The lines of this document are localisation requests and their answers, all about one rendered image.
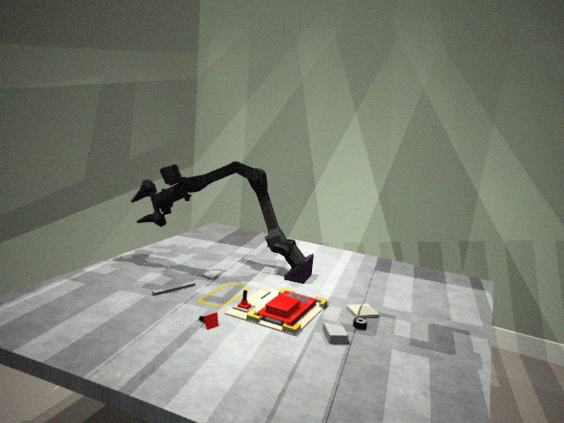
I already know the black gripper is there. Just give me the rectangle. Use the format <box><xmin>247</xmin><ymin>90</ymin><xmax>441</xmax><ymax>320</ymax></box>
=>
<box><xmin>131</xmin><ymin>180</ymin><xmax>173</xmax><ymax>227</ymax></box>

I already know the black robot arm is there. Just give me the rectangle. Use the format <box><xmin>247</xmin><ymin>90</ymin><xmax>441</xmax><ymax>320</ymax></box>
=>
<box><xmin>160</xmin><ymin>161</ymin><xmax>308</xmax><ymax>270</ymax></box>

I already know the dark grey long thin bar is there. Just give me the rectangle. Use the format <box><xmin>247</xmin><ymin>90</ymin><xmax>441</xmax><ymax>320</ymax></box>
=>
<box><xmin>152</xmin><ymin>281</ymin><xmax>195</xmax><ymax>295</ymax></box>

